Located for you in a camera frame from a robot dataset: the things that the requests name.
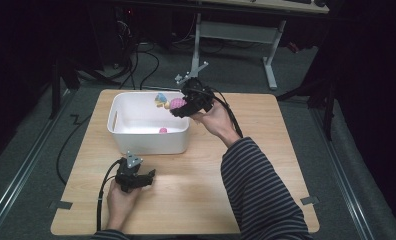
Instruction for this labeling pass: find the metal floor rail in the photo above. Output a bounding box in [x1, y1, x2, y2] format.
[310, 107, 376, 240]
[0, 89, 74, 236]

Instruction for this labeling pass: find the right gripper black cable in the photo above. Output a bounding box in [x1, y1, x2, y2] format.
[192, 86, 245, 139]

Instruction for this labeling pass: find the person's right hand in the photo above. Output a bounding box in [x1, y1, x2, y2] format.
[189, 99, 242, 148]

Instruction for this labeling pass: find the black stand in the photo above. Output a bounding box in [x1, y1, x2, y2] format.
[48, 54, 82, 120]
[275, 63, 339, 142]

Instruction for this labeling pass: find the pink ball rope toy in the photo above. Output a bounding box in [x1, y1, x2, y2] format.
[154, 92, 188, 111]

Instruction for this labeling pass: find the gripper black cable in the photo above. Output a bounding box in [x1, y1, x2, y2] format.
[96, 158, 124, 232]
[192, 86, 245, 139]

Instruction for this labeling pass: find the bundle of black cables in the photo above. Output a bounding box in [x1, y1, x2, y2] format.
[85, 39, 161, 91]

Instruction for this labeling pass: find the white plastic bin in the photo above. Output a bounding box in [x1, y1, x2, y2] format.
[107, 90, 191, 155]

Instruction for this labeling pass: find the white-legged wooden desk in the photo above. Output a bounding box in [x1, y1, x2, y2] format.
[189, 0, 330, 92]

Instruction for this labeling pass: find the person's left hand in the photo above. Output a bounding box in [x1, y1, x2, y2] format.
[106, 179, 142, 231]

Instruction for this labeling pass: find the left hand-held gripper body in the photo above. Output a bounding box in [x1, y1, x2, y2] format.
[115, 150, 144, 194]

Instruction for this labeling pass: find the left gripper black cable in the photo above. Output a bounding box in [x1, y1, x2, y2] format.
[96, 158, 124, 232]

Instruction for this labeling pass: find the grey tape piece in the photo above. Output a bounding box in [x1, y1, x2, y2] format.
[49, 200, 74, 211]
[300, 195, 320, 206]

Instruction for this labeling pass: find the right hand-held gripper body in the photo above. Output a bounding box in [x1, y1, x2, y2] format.
[174, 61, 217, 116]

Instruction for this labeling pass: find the dark computer tower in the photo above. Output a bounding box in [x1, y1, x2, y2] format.
[112, 5, 139, 68]

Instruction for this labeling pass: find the black floor cable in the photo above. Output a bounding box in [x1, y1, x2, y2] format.
[55, 114, 93, 186]

